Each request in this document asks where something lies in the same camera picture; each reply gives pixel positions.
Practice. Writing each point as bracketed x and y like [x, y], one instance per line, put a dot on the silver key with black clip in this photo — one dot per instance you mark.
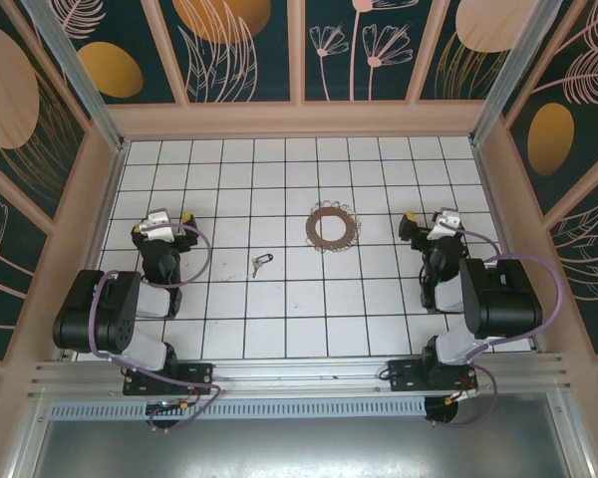
[255, 264]

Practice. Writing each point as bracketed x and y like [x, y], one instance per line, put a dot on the aluminium frame bar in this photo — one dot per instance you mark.
[569, 438]
[30, 443]

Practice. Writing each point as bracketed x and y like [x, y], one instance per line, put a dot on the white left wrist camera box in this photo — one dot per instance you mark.
[157, 230]

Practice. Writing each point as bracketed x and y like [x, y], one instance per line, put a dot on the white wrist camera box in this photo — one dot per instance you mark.
[446, 224]
[157, 230]

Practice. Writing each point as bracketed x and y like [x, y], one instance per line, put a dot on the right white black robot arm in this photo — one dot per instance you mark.
[503, 299]

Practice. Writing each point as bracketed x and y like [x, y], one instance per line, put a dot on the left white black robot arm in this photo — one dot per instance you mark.
[87, 309]

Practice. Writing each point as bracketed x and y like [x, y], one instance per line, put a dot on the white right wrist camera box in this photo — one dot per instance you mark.
[446, 224]

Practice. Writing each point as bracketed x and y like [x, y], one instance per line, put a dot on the aluminium corner post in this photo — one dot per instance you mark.
[518, 74]
[81, 79]

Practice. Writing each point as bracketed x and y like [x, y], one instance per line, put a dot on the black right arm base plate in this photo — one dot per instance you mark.
[401, 376]

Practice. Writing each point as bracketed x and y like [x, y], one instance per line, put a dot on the aluminium mounting rail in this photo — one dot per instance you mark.
[299, 373]

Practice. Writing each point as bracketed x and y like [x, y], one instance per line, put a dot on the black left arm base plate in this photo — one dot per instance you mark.
[199, 378]

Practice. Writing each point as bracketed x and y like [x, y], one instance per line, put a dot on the grey metal sheet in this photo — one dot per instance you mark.
[299, 448]

